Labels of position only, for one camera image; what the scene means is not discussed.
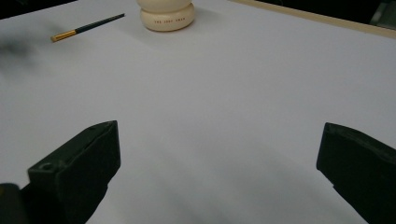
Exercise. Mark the white metal stand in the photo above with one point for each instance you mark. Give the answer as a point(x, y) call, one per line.
point(384, 14)

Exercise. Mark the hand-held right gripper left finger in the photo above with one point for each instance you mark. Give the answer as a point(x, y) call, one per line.
point(81, 168)

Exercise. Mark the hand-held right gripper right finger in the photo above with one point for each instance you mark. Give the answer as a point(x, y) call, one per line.
point(361, 165)

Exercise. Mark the cream ribbed round container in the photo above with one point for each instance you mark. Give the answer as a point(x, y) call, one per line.
point(166, 18)

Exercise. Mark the white board sheet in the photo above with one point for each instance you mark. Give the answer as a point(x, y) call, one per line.
point(218, 93)

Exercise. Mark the black stick with gold end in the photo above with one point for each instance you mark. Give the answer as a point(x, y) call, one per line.
point(90, 26)

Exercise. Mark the wooden table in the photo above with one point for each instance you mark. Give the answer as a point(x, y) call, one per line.
point(342, 25)

